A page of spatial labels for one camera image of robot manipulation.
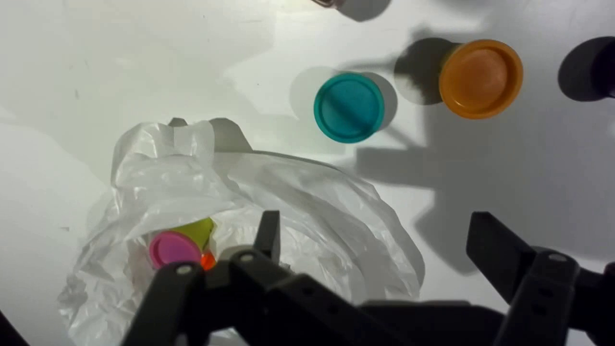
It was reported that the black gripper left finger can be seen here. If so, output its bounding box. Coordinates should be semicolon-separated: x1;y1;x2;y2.
120;210;410;346

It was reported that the teal play dough tub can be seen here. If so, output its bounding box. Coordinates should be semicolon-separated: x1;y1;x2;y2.
310;72;399;145

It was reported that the yellow tub with pink lid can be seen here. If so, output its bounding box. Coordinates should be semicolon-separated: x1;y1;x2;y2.
147;218;216;272

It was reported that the orange play dough tub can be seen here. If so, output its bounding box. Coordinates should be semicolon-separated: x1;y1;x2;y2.
437;39;524;122

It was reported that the white plastic bag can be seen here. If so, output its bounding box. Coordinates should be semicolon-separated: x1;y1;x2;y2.
55;116;426;346

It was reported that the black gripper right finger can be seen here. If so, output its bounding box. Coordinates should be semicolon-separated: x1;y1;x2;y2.
464;210;615;346

